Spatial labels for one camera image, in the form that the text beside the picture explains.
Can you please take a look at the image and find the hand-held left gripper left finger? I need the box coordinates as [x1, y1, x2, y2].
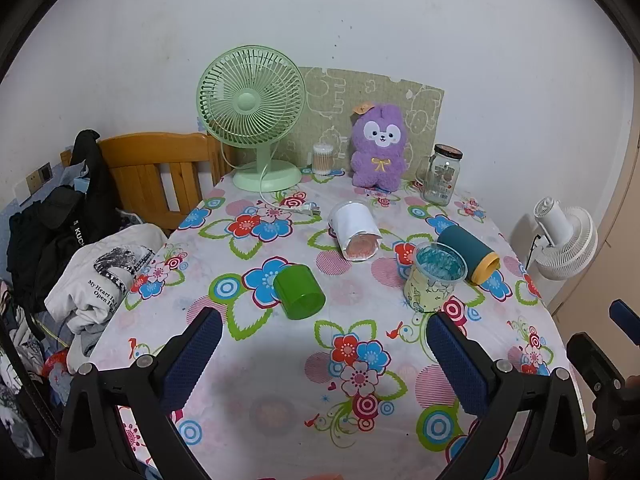
[54, 306, 224, 480]

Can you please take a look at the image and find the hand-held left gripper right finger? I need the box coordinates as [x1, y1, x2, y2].
[426, 311, 589, 480]

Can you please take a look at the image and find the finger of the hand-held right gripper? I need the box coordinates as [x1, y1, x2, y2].
[609, 298, 640, 347]
[566, 332, 627, 399]

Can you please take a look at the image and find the clear printed plastic cup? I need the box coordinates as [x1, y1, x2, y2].
[404, 241, 468, 314]

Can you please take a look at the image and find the teal cup with yellow rim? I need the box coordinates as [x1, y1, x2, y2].
[436, 225, 501, 286]

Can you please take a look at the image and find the green plastic cup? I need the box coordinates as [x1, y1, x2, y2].
[272, 265, 327, 321]

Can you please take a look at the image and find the white paper cup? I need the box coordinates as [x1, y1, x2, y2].
[327, 200, 382, 263]

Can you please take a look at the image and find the floral tablecloth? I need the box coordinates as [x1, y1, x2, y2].
[90, 175, 586, 480]

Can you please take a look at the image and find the white floor fan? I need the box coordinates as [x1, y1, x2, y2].
[525, 197, 599, 282]

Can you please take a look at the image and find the white printed t-shirt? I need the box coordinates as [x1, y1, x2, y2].
[45, 223, 168, 336]

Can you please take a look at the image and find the red cloth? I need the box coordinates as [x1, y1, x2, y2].
[42, 350, 68, 376]

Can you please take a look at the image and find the glass jar with lid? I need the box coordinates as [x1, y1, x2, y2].
[416, 144, 463, 205]

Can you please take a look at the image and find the black white printed cloth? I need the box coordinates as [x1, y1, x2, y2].
[0, 280, 56, 461]

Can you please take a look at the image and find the black jacket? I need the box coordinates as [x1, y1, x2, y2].
[7, 130, 121, 311]

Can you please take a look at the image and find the wooden chair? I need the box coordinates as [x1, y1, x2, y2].
[97, 131, 238, 236]

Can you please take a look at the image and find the blue cloth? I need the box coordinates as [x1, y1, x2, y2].
[60, 150, 93, 193]

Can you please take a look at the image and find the purple plush toy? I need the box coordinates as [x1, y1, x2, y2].
[349, 102, 412, 190]

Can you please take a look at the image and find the cotton swab container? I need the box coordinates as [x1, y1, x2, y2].
[312, 143, 335, 176]

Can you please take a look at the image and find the green desk fan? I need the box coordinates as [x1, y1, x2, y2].
[196, 45, 307, 194]

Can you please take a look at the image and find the green cartoon print mat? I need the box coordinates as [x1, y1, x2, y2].
[287, 66, 445, 181]

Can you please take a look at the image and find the white fan power cable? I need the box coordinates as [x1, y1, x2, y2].
[220, 140, 322, 219]

